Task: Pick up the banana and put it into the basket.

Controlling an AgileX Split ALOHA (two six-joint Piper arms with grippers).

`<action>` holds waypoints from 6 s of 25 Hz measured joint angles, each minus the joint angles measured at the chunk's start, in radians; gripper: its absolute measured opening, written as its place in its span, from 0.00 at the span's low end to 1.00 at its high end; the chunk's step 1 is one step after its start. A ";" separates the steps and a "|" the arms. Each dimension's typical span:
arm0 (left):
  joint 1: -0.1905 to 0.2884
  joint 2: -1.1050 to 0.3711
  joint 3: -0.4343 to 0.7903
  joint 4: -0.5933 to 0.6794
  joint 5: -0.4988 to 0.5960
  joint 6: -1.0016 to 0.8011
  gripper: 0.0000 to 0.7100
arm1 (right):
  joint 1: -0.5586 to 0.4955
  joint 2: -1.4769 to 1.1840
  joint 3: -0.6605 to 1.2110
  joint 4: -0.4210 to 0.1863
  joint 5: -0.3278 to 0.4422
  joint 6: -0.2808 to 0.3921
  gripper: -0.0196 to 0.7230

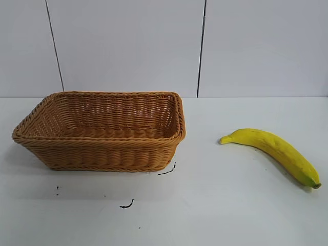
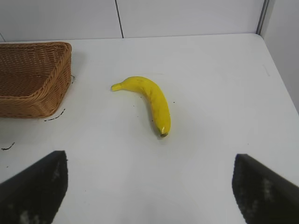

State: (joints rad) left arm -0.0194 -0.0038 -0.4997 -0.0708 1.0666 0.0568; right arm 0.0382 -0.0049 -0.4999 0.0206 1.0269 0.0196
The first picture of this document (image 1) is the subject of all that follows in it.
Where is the woven tan wicker basket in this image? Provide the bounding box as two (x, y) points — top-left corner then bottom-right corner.
(11, 90), (187, 172)

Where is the yellow banana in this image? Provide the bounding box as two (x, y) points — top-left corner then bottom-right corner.
(219, 128), (322, 190)

